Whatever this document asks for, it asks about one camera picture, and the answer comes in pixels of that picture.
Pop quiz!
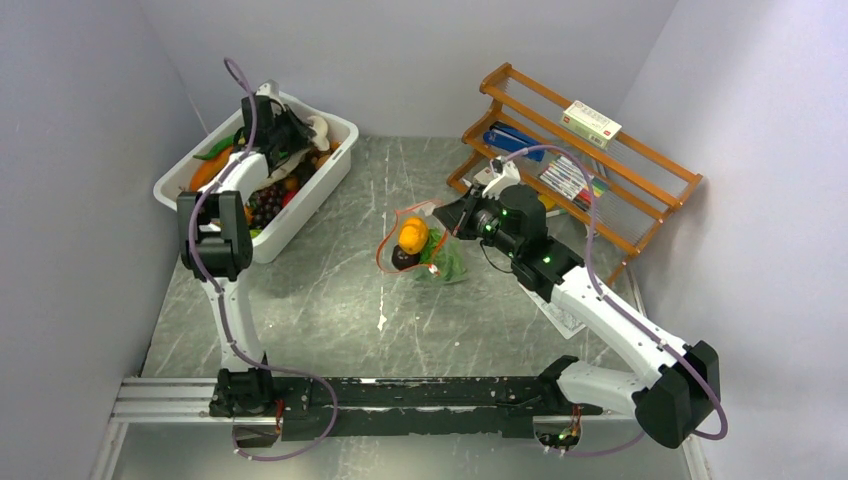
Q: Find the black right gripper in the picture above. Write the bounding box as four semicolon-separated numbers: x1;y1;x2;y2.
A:
433;183;521;260

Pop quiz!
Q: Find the white mushroom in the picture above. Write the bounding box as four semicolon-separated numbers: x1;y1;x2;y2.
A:
307;115;331;152

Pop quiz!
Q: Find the green napa cabbage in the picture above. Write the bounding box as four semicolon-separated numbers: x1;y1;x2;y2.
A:
413;227;468;284

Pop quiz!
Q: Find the clear zip bag orange zipper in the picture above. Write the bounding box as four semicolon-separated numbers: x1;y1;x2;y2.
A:
375;199;468;284

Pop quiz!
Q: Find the orange fruit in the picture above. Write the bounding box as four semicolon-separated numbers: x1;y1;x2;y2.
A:
398;216;430;254

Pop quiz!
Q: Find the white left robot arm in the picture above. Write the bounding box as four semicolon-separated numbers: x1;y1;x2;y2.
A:
177;95;328;416

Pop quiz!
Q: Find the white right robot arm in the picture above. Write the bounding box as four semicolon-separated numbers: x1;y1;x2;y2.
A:
433;185;727;449

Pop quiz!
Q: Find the white plastic food bin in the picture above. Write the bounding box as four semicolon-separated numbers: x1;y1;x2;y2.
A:
153;91;359;264

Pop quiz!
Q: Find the green chili pepper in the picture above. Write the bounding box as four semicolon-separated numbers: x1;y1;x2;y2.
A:
193;135;235;161

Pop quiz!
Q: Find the dark purple grape bunch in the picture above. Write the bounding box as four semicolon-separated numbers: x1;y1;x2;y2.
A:
248;181;288;230

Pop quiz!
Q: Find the coloured marker pen set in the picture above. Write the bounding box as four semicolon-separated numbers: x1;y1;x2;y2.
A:
540;156;591;211

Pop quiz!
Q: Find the blue stapler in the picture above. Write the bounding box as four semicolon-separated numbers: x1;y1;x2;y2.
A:
482;121;539;152

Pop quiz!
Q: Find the orange wooden rack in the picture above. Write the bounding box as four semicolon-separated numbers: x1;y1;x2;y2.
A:
447;63;703;283

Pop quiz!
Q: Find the white printed leaflet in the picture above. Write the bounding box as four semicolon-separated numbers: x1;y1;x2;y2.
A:
537;302;585;340

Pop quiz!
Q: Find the white box on rack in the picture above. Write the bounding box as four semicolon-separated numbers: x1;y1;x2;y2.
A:
560;101;622;150

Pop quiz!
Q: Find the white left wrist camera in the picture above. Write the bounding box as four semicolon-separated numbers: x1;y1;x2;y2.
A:
255;80;280;102

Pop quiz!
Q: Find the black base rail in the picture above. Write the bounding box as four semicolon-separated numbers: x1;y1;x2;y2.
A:
208;360;602;447

